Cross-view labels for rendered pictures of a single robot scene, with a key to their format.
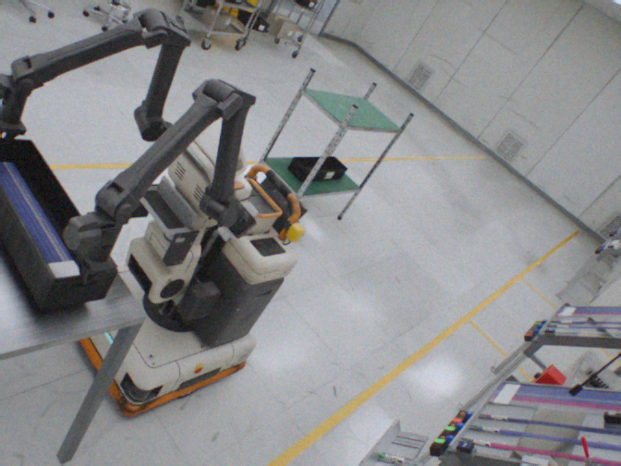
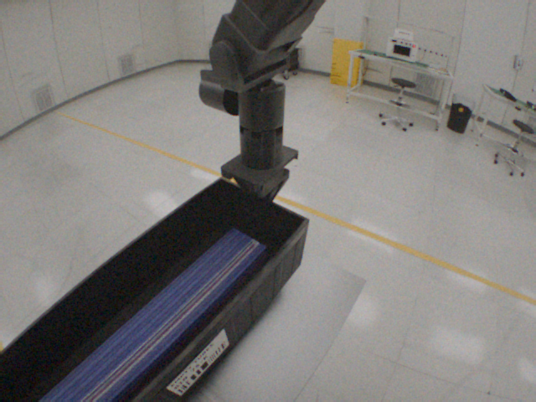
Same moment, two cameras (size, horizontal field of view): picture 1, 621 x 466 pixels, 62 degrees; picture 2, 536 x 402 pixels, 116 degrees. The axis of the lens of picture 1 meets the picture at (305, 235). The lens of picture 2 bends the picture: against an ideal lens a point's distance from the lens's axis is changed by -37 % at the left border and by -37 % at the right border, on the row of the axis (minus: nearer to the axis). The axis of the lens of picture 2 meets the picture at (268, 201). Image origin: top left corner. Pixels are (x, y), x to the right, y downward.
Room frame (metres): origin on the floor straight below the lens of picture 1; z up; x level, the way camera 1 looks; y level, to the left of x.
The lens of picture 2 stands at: (1.27, 0.59, 1.21)
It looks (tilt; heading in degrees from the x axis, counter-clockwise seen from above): 40 degrees down; 98
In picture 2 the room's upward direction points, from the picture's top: straight up
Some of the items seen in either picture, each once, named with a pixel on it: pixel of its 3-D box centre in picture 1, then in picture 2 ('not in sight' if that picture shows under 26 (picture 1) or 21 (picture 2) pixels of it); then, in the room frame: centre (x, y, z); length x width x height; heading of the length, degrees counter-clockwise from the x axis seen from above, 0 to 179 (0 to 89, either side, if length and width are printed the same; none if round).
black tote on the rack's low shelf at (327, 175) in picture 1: (318, 168); not in sight; (3.80, 0.21, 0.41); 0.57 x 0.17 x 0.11; 156
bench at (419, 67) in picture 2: not in sight; (399, 85); (2.67, 4.51, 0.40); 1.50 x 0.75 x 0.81; 156
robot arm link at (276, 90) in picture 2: (14, 94); (258, 102); (1.21, 0.90, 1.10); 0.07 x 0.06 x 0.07; 144
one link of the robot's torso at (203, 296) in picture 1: (170, 286); not in sight; (1.57, 0.33, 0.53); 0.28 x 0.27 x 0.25; 63
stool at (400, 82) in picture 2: not in sight; (399, 102); (2.48, 3.87, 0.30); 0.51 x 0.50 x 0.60; 111
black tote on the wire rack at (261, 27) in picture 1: (252, 21); not in sight; (7.32, 2.29, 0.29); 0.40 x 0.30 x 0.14; 156
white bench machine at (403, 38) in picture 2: not in sight; (402, 44); (2.63, 4.54, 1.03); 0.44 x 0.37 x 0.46; 161
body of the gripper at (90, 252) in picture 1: (99, 249); not in sight; (0.95, 0.40, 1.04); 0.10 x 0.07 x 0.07; 63
